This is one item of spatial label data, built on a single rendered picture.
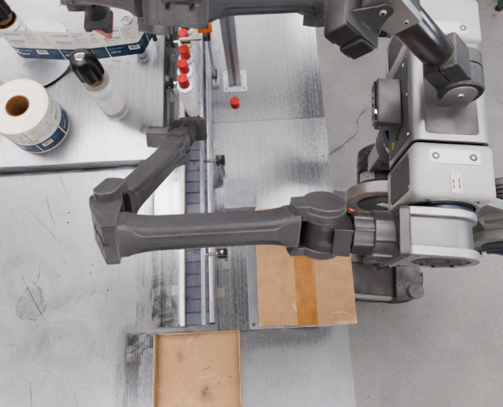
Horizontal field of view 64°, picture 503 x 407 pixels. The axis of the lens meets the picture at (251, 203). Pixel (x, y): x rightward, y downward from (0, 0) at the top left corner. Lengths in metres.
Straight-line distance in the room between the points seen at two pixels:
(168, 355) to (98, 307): 0.28
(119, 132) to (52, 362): 0.77
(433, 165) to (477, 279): 1.74
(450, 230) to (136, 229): 0.50
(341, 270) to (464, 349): 1.39
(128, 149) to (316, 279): 0.79
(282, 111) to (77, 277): 0.91
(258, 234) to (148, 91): 0.97
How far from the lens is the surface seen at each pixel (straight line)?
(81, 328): 1.44
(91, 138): 1.53
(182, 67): 1.33
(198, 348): 1.33
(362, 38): 0.59
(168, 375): 1.35
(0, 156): 1.66
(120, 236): 0.68
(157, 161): 0.93
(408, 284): 1.97
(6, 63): 1.82
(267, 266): 1.04
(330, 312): 1.04
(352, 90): 2.59
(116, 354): 1.40
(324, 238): 0.71
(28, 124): 1.47
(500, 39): 3.10
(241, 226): 0.68
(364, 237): 0.70
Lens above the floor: 2.15
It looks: 73 degrees down
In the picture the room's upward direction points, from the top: 6 degrees counter-clockwise
